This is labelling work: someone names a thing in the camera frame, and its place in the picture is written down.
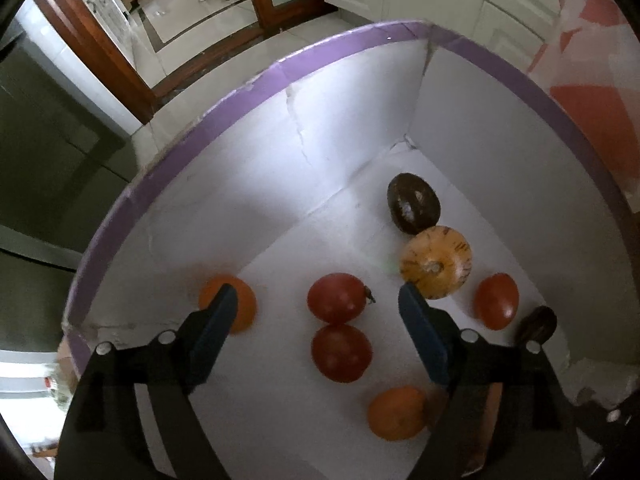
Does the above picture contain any red white checkered tablecloth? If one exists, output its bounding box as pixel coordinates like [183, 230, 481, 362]
[527, 0, 639, 194]

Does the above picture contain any wooden glass door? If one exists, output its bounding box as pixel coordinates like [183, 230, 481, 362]
[34, 0, 335, 124]

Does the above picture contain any dark mangosteen front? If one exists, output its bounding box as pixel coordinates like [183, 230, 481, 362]
[386, 172, 442, 235]

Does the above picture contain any small orange mandarin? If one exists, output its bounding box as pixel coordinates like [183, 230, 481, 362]
[367, 386, 426, 442]

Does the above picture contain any small dark mangosteen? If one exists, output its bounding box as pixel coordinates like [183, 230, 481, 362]
[514, 306, 558, 347]

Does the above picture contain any large orange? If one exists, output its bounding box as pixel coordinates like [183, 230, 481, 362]
[197, 273, 260, 334]

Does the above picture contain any white purple cardboard box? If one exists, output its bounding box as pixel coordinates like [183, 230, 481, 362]
[65, 21, 639, 479]

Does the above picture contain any large yellow striped melon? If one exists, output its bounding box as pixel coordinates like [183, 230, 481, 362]
[399, 226, 473, 300]

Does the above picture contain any large red tomato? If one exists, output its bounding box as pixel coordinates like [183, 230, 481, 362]
[307, 273, 375, 325]

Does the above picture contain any small red tomato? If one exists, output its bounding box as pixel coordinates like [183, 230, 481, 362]
[311, 324, 373, 384]
[473, 273, 520, 330]

